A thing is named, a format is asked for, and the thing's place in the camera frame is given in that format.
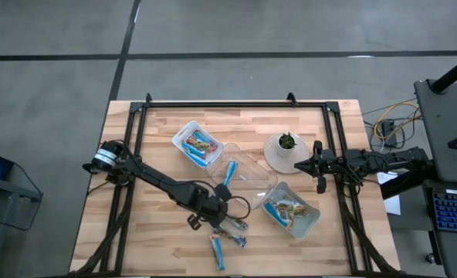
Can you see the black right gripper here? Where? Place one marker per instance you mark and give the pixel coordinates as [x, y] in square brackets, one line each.
[330, 164]

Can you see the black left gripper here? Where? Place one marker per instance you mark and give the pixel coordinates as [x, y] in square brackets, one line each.
[211, 206]

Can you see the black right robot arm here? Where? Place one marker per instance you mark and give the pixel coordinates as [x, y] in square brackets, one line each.
[386, 160]

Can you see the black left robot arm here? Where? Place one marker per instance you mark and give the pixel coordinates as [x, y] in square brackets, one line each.
[155, 179]

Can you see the blue Chewy granola bar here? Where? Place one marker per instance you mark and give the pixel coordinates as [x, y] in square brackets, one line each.
[232, 238]

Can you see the brown green granola bar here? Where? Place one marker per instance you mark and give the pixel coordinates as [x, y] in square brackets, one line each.
[296, 209]

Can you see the red green granola bar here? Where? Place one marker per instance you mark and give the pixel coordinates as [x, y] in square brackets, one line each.
[202, 144]

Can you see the small potted plant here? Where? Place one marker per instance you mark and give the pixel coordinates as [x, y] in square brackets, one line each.
[286, 166]

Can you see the white plant pot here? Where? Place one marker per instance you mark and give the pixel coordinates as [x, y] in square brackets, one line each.
[284, 152]

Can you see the small green succulent plant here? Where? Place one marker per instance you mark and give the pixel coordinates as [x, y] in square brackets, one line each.
[287, 141]

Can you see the clear plastic bin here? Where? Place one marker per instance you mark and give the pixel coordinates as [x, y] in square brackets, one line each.
[251, 181]

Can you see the white plastic bin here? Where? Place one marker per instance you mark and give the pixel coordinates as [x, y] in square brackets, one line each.
[305, 226]

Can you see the black power adapter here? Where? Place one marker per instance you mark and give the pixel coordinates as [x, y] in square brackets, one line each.
[387, 127]

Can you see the white paper sheet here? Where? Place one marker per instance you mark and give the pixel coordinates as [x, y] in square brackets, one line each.
[392, 202]

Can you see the grey metal cart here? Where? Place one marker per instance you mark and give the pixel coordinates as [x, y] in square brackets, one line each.
[444, 116]

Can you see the black keyboard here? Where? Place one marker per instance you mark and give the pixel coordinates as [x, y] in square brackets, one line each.
[454, 212]

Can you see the black caster wheel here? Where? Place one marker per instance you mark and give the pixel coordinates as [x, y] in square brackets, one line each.
[430, 258]

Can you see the black metal pole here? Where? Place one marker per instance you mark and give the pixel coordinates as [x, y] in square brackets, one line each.
[456, 71]

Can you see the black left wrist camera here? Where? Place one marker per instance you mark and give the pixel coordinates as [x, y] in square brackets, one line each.
[223, 192]

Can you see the black metal table frame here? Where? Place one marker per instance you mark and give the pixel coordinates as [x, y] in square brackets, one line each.
[232, 104]

